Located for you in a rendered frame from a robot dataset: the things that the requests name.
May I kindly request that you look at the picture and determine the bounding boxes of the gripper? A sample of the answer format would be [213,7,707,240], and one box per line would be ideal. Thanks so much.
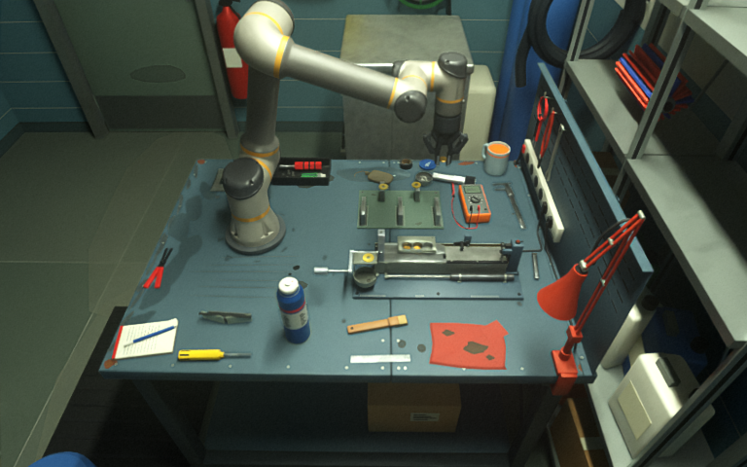
[422,101,471,165]

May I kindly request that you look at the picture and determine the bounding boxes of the red test lead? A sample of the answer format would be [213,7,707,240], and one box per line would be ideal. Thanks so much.
[449,182,480,231]

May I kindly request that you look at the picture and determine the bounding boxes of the grey coin mechanism body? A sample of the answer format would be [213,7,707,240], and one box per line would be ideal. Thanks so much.
[349,229,525,302]

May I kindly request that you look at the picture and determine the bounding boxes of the black slide rod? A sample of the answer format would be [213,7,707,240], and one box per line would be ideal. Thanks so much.
[384,272,516,283]

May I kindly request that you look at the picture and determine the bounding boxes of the grey door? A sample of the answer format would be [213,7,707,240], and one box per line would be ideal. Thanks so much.
[33,0,235,140]

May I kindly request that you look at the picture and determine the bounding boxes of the blue mug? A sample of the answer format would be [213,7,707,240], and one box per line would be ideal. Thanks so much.
[481,140,513,177]

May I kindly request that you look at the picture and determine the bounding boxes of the orange multimeter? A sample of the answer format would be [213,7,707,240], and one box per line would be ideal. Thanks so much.
[457,183,492,225]

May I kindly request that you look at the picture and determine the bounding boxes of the white box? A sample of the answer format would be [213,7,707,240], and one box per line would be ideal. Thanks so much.
[464,63,498,162]

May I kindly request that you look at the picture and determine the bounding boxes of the grey caliper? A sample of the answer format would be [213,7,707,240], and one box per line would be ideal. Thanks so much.
[494,182,526,231]

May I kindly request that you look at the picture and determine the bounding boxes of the grey pocket block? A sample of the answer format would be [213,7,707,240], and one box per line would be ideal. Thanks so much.
[396,234,440,256]

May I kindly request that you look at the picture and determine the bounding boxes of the green jig plate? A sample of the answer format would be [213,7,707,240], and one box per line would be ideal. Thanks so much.
[357,189,445,231]

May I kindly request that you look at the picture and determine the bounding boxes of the white power strip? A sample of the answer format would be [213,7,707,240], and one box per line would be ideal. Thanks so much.
[520,138,566,244]

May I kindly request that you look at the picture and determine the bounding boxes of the red pliers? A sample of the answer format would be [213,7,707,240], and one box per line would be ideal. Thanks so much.
[535,95,556,160]

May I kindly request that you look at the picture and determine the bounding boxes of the grey steel ruler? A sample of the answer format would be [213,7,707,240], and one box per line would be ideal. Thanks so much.
[545,123,567,183]

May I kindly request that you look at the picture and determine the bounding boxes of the black tool tray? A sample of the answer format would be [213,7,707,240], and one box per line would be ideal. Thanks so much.
[270,157,333,188]

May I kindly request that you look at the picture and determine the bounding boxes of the blue pegboard panel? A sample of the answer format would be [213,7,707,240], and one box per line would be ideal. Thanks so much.
[526,62,655,377]

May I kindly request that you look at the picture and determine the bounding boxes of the wooden stick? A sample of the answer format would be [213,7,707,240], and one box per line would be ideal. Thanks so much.
[346,314,409,336]

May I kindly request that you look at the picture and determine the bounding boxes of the red desk lamp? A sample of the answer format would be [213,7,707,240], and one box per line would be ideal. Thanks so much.
[536,209,647,398]

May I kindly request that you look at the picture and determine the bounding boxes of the red cloth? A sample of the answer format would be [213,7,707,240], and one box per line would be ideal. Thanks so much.
[429,319,510,372]

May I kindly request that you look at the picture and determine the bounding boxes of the white label strip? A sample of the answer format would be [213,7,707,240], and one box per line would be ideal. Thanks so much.
[349,352,412,365]

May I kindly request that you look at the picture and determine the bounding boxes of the blue bottle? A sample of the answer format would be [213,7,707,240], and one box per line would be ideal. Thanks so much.
[275,275,311,345]

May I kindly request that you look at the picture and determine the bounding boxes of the red and blue folders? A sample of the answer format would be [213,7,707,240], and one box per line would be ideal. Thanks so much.
[613,43,694,116]

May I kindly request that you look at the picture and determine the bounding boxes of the red fire extinguisher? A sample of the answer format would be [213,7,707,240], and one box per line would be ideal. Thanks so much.
[215,0,250,101]

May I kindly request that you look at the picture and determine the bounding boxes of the grey shelf unit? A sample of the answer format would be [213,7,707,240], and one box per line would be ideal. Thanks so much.
[548,0,747,467]

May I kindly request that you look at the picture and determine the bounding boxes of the white jug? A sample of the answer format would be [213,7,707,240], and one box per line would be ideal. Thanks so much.
[600,303,656,371]

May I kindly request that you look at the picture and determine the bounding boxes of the blue workbench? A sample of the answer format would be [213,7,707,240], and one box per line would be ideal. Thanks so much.
[98,157,594,467]

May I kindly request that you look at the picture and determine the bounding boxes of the brown cardboard box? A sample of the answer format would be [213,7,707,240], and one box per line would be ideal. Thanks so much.
[547,396,609,467]

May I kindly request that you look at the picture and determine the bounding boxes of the yellow screwdriver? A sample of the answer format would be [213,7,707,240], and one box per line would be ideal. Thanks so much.
[177,348,253,362]

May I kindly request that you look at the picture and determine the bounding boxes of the white canister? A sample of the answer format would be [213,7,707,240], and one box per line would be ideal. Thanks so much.
[607,352,717,460]

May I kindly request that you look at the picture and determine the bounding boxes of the blue pen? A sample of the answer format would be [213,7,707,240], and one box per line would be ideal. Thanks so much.
[123,325,177,347]

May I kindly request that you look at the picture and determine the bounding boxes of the white notepad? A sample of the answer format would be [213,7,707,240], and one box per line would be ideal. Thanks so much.
[112,317,180,361]

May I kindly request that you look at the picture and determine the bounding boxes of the blue round object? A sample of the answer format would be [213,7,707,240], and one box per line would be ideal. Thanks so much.
[28,450,98,467]

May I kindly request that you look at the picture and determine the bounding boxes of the green ring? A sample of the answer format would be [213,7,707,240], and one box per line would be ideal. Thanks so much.
[398,0,452,17]

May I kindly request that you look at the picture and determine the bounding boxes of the white slide handle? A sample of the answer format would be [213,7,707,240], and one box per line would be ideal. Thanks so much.
[313,249,381,276]

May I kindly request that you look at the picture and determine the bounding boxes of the black hose coil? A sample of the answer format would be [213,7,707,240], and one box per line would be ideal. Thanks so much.
[516,0,647,89]

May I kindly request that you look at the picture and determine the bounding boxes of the red handled cutters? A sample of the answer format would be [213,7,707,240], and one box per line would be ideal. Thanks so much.
[142,247,174,290]

